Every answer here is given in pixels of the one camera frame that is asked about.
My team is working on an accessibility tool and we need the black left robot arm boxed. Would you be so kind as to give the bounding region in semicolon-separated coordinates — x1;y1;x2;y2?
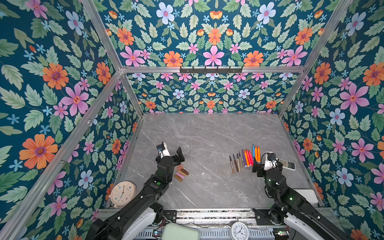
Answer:
86;143;185;240

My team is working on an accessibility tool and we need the purple marker pen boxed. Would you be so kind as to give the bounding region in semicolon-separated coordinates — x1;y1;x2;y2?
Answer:
241;150;247;168

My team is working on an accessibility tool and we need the mustard brown pen cap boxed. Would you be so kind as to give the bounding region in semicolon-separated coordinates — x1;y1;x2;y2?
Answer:
174;175;183;182

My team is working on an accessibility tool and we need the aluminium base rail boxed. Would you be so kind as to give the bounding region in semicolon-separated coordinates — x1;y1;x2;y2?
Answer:
163;208;273;226

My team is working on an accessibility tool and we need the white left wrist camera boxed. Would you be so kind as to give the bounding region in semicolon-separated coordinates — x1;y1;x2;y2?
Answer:
157;142;171;159

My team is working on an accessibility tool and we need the beige round alarm clock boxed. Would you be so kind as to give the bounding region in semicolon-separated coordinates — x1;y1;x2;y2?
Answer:
110;181;137;209

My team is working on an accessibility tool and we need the white analog clock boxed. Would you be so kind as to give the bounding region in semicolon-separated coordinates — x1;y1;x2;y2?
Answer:
230;222;250;240

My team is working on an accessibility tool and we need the yellow orange marker pen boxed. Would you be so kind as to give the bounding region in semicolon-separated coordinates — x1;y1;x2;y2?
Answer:
257;146;261;164

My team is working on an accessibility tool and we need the white flat box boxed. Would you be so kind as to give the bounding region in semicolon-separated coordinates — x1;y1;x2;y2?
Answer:
295;189;319;205

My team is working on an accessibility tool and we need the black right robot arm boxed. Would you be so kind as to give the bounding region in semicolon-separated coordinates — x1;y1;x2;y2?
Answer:
252;161;351;240

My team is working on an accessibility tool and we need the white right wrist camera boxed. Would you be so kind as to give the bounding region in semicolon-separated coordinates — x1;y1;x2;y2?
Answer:
264;152;277;171

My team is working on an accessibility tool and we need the black hook rail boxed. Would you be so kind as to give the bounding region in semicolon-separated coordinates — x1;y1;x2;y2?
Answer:
179;66;243;75

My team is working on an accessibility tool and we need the white remote control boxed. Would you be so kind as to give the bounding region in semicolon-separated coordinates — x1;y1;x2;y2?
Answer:
277;159;296;171

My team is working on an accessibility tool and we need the dark brown marker pen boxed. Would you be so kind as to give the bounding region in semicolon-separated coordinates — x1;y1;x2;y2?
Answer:
229;156;235;174

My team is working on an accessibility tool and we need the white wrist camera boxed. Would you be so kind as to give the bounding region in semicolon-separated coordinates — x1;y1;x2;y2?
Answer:
264;152;277;171
157;142;171;159

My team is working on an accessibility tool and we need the pale green box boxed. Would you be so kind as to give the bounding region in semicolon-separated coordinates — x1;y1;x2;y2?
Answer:
161;223;201;240

